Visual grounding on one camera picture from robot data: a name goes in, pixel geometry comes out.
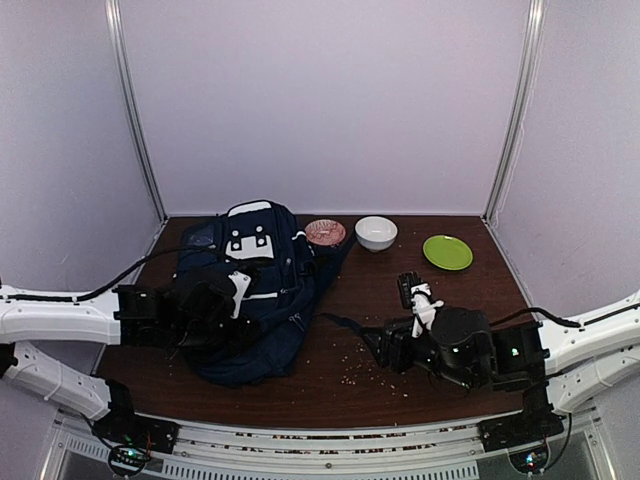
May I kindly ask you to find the red patterned small bowl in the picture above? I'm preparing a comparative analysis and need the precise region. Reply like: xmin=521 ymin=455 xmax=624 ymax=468
xmin=305 ymin=218 xmax=346 ymax=247

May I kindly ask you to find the front aluminium rail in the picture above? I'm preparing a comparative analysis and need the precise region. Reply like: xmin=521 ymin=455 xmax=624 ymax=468
xmin=49 ymin=407 xmax=606 ymax=480

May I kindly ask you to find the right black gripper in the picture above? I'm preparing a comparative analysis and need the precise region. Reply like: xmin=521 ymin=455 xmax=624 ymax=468
xmin=360 ymin=316 xmax=481 ymax=391

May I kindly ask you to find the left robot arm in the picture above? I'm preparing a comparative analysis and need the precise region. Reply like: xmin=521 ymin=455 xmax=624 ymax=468
xmin=1 ymin=269 xmax=253 ymax=444

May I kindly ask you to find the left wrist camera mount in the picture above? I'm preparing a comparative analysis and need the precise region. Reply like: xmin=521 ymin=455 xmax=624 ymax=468
xmin=228 ymin=268 xmax=261 ymax=319

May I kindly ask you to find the aluminium frame post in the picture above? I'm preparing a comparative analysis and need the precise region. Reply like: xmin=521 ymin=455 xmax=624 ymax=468
xmin=105 ymin=0 xmax=167 ymax=222
xmin=483 ymin=0 xmax=547 ymax=225

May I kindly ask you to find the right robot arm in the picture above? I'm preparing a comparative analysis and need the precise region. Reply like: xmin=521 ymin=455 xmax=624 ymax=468
xmin=356 ymin=291 xmax=639 ymax=451

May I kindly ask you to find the navy blue backpack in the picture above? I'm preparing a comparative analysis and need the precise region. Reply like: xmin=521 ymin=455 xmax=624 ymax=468
xmin=174 ymin=200 xmax=357 ymax=387

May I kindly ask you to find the left aluminium frame post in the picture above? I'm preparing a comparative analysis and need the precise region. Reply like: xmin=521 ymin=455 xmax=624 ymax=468
xmin=105 ymin=0 xmax=167 ymax=222

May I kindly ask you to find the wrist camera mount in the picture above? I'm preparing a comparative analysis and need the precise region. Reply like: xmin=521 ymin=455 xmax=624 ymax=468
xmin=228 ymin=268 xmax=261 ymax=319
xmin=397 ymin=271 xmax=444 ymax=338

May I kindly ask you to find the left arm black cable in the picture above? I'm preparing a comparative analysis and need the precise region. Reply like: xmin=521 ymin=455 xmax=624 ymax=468
xmin=0 ymin=244 xmax=231 ymax=304

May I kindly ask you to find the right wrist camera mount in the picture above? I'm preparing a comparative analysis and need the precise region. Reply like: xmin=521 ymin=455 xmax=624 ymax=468
xmin=397 ymin=271 xmax=444 ymax=338

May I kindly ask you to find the right aluminium frame post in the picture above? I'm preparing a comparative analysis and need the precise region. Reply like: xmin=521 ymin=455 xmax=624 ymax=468
xmin=483 ymin=0 xmax=547 ymax=225

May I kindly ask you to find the white ceramic bowl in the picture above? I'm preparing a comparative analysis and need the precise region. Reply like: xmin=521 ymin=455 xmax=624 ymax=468
xmin=355 ymin=216 xmax=398 ymax=252

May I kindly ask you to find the green plate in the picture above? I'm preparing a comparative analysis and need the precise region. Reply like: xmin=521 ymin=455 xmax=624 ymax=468
xmin=422 ymin=235 xmax=474 ymax=271

